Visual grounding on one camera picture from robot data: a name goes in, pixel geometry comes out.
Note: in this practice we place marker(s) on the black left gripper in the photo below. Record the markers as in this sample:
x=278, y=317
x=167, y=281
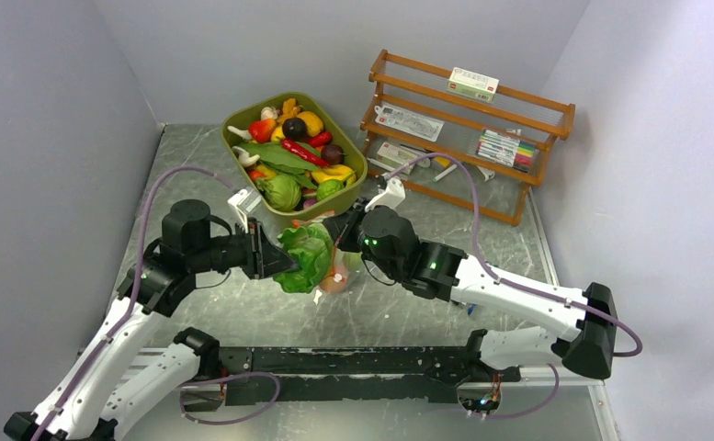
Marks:
x=254, y=246

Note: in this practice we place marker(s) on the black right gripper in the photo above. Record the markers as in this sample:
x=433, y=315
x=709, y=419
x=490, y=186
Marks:
x=345, y=226

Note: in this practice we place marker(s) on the napa cabbage toy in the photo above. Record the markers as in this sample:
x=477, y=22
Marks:
x=311, y=247

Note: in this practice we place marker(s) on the round green cabbage toy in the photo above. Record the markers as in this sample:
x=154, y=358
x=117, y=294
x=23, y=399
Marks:
x=347, y=266

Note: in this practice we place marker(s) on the clear zip bag orange zipper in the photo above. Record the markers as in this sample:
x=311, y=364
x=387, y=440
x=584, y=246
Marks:
x=331, y=270

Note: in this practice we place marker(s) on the peach toy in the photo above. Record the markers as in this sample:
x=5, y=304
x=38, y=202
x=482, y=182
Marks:
x=335, y=283

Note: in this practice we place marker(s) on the dark purple plum toy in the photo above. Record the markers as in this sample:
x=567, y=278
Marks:
x=294, y=129

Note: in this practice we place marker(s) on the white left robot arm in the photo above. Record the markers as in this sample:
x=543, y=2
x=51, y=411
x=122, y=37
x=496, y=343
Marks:
x=91, y=402

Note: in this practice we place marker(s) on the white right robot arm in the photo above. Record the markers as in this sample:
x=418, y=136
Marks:
x=569, y=326

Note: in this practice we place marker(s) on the olive green plastic bin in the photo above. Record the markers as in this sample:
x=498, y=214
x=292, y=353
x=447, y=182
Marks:
x=354, y=158

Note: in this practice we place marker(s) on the small green lime toy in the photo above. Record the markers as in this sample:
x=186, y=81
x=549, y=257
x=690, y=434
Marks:
x=329, y=188

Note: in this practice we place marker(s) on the yellow banana pepper toy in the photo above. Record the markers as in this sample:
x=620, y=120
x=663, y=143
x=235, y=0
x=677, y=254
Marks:
x=338, y=172

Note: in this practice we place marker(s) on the green leafy vegetable toy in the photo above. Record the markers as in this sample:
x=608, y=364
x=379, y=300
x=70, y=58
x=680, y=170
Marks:
x=281, y=192

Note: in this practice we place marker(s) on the dark red beet toy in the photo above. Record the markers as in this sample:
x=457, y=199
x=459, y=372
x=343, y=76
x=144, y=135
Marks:
x=333, y=154

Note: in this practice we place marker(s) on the long red chili toy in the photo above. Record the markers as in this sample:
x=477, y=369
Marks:
x=304, y=154

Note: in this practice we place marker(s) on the short red chili toy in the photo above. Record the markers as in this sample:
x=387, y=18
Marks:
x=320, y=140

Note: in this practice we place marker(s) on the small white green box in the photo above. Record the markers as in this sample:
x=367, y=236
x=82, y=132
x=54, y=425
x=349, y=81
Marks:
x=394, y=155

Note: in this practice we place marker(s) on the flat green leaf toy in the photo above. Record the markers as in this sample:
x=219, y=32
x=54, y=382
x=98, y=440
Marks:
x=274, y=155

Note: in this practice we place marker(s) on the yellow potato toy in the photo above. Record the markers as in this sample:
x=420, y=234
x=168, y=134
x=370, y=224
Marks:
x=313, y=123

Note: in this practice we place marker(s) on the white mushroom toy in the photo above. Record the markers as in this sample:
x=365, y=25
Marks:
x=245, y=159

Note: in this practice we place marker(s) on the yellow lemon toy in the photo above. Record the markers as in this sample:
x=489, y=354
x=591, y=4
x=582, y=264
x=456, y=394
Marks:
x=278, y=134

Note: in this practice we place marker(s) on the red pepper toy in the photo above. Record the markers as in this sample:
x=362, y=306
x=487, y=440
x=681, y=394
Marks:
x=262, y=131

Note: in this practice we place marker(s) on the white pen on table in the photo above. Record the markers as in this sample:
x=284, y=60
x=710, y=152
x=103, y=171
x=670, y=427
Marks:
x=447, y=170

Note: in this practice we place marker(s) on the orange ginger root toy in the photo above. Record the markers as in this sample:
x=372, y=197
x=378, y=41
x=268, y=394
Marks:
x=290, y=109

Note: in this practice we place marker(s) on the flat packaged stationery card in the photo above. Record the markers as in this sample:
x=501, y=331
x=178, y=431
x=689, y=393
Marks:
x=408, y=122

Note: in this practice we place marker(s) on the white garlic bulb toy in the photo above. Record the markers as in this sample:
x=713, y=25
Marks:
x=269, y=113

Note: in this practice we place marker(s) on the wooden shelf rack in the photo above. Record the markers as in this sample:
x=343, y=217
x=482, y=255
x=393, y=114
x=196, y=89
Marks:
x=495, y=190

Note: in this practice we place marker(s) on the coloured marker pen set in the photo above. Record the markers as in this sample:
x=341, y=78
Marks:
x=506, y=150

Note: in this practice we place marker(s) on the white box on top shelf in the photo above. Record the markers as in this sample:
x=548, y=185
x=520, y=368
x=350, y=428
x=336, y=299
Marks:
x=472, y=85

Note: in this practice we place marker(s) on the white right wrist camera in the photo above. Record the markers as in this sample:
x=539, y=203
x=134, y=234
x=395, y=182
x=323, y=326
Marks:
x=391, y=194

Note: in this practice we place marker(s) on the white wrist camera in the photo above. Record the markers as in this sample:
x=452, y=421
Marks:
x=242, y=204
x=391, y=194

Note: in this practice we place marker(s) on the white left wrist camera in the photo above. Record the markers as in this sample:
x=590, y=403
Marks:
x=242, y=204

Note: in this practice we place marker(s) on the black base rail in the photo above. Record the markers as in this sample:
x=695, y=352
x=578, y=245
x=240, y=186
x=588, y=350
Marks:
x=438, y=374

